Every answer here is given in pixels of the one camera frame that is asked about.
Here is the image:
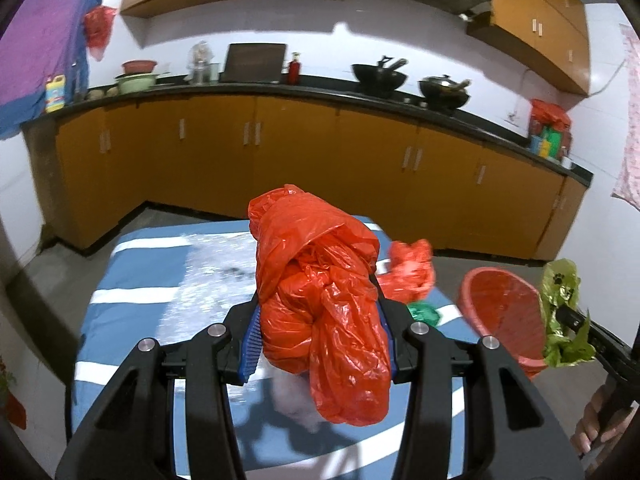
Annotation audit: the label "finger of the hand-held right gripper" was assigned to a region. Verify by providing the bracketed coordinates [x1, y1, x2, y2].
[556, 306, 640, 376]

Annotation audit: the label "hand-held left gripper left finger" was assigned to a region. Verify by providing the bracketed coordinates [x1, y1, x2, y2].
[55, 294, 263, 480]

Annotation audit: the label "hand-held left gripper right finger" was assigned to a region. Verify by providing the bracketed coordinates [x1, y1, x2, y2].
[371, 274, 586, 480]

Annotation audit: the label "small green plastic scrap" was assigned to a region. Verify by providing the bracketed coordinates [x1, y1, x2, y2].
[406, 301, 441, 328]

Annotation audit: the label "small red plastic bag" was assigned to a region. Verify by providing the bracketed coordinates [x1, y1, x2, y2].
[376, 239, 436, 306]

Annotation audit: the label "green plastic bag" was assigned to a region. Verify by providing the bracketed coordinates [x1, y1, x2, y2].
[539, 259, 597, 368]

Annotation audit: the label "clear plastic wrap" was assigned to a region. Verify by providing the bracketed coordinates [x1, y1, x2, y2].
[161, 232, 265, 353]

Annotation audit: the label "large red plastic bag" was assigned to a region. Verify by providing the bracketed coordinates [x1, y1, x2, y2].
[247, 184, 397, 428]

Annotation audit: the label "red plastic basket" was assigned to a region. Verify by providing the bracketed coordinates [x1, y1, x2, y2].
[457, 267, 548, 379]

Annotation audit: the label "person's right hand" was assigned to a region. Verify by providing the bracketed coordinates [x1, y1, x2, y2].
[571, 387, 639, 459]

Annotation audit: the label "blue white striped tablecloth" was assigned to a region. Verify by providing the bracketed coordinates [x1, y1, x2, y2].
[70, 215, 482, 480]

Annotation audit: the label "pink patterned cloth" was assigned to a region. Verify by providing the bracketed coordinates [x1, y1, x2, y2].
[610, 22, 640, 212]

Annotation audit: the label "orange lower kitchen cabinets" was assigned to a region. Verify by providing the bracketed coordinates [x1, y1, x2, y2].
[25, 92, 588, 261]

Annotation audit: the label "green packets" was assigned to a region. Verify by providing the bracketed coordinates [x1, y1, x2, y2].
[530, 127, 564, 159]

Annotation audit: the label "red bag with packets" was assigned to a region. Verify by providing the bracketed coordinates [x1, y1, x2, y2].
[527, 99, 572, 159]

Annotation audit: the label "black wok with lid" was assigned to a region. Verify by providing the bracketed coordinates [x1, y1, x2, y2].
[417, 75, 474, 112]

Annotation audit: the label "black countertop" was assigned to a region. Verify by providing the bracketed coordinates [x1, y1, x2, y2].
[25, 74, 596, 183]

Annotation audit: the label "black wok with utensils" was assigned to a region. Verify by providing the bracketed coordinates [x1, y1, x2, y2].
[351, 55, 409, 96]

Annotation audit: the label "glass jar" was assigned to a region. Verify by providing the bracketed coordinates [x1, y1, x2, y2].
[187, 40, 212, 86]

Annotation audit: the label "dark cutting board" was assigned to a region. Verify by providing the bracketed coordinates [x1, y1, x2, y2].
[220, 42, 288, 84]

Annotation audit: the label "yellow oil bottle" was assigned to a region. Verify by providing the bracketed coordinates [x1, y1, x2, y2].
[45, 74, 68, 114]

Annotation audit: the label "hanging red plastic bag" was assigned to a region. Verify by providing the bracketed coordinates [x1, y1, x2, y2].
[82, 5, 119, 63]

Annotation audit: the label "purple and blue cloth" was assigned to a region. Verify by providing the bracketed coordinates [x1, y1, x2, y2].
[0, 0, 112, 141]

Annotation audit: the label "wall socket with cable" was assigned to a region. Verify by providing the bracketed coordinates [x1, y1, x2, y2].
[506, 67, 532, 124]

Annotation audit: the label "stepped orange wall cabinet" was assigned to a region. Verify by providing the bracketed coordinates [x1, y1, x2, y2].
[467, 0, 591, 97]

